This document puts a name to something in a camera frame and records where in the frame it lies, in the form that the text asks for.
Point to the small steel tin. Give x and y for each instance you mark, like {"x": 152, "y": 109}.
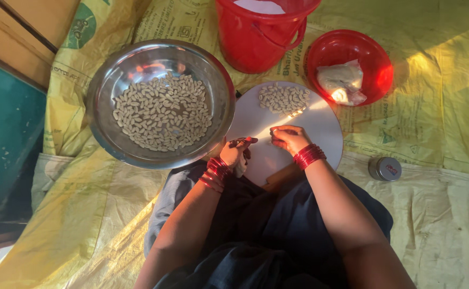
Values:
{"x": 385, "y": 169}

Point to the heap of peanuts in bowl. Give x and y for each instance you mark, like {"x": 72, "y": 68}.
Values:
{"x": 163, "y": 114}

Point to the small dark tool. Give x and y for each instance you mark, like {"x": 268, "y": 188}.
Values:
{"x": 236, "y": 141}

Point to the person's dark clothing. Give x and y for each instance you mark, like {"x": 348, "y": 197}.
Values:
{"x": 266, "y": 241}

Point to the person's right fingers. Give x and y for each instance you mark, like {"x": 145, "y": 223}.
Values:
{"x": 281, "y": 135}

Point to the red plastic bucket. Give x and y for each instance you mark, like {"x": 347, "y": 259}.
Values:
{"x": 258, "y": 40}

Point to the round white board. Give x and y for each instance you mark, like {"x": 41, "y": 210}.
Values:
{"x": 314, "y": 128}

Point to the red bangles on left wrist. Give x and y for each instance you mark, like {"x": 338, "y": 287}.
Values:
{"x": 217, "y": 171}

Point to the wooden board base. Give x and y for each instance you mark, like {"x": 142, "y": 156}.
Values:
{"x": 282, "y": 178}

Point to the person's right hand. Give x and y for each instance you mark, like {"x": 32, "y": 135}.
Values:
{"x": 294, "y": 140}

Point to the wooden furniture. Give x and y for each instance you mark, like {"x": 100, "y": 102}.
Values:
{"x": 13, "y": 36}

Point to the red plastic bowl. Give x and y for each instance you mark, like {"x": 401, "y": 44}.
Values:
{"x": 345, "y": 46}

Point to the printed yellow woven sack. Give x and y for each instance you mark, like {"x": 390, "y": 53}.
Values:
{"x": 419, "y": 100}

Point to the teal painted panel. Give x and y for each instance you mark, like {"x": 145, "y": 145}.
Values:
{"x": 5, "y": 144}

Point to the person's left hand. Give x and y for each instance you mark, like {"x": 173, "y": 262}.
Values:
{"x": 233, "y": 153}

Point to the red bangles on wrist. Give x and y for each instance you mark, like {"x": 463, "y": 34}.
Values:
{"x": 309, "y": 155}
{"x": 217, "y": 171}

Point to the crumpled clear plastic bag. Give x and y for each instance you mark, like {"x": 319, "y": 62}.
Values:
{"x": 342, "y": 82}

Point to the white contents of bucket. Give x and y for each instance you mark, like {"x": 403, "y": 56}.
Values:
{"x": 260, "y": 6}

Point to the plain yellow woven sack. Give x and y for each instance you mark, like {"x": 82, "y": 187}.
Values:
{"x": 439, "y": 232}

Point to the red bangles on right wrist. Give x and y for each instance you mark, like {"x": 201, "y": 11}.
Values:
{"x": 309, "y": 155}

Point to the small heap of peanuts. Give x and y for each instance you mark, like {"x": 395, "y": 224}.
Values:
{"x": 283, "y": 99}

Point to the large steel bowl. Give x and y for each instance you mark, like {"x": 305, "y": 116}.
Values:
{"x": 110, "y": 104}

